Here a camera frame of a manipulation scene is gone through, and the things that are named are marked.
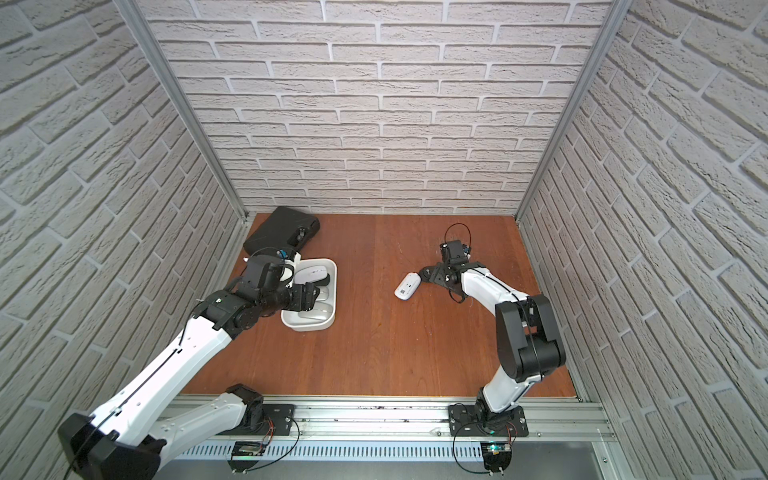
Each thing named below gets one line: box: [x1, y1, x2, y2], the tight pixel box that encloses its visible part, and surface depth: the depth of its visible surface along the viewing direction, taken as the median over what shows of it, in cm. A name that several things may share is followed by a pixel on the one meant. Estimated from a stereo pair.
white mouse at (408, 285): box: [394, 272, 422, 301], surface depth 99 cm
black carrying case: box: [243, 206, 320, 257], surface depth 112 cm
